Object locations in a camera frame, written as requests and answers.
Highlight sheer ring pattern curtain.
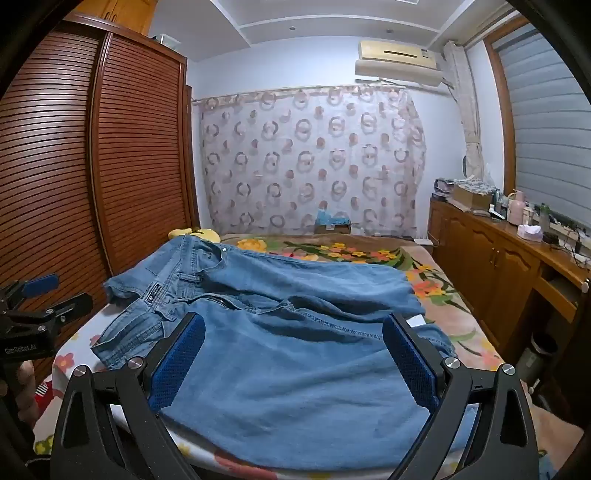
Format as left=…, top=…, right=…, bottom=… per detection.
left=193, top=84, right=428, bottom=238

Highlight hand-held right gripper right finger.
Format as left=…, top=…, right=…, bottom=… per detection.
left=382, top=313, right=541, bottom=480

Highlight low wooden cabinet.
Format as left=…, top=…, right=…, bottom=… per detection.
left=427, top=196, right=591, bottom=416

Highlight brown slatted wooden wardrobe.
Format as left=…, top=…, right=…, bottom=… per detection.
left=0, top=11, right=200, bottom=384

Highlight wooden overhead cabinet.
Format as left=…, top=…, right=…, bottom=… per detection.
left=88, top=0, right=158, bottom=35

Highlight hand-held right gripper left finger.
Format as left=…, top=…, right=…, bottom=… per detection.
left=50, top=312, right=207, bottom=480

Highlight grey trash bin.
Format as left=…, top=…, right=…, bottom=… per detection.
left=517, top=332, right=559, bottom=384

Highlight pink thermos jug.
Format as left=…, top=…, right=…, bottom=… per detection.
left=507, top=189, right=527, bottom=226

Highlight beige tied side curtain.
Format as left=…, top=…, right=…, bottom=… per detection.
left=443, top=41, right=485, bottom=178

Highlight beige wall air conditioner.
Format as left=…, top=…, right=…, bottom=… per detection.
left=355, top=39, right=443, bottom=88

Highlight blue denim pants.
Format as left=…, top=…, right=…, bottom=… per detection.
left=90, top=234, right=478, bottom=472

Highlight grey window blind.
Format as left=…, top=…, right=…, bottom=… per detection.
left=492, top=23, right=591, bottom=236

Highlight person's left hand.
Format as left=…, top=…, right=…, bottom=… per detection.
left=0, top=359, right=41, bottom=426

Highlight yellow plush toy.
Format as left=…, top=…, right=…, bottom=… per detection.
left=167, top=225, right=221, bottom=241

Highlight cardboard box with patterned cloth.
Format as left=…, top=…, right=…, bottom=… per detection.
left=450, top=178, right=495, bottom=212

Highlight white strawberry print sheet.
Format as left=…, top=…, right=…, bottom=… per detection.
left=51, top=314, right=462, bottom=480

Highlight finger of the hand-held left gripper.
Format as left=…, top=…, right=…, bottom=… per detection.
left=0, top=274, right=60, bottom=306
left=28, top=292, right=94, bottom=330

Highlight wooden window frame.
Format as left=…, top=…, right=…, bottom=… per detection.
left=482, top=16, right=591, bottom=197

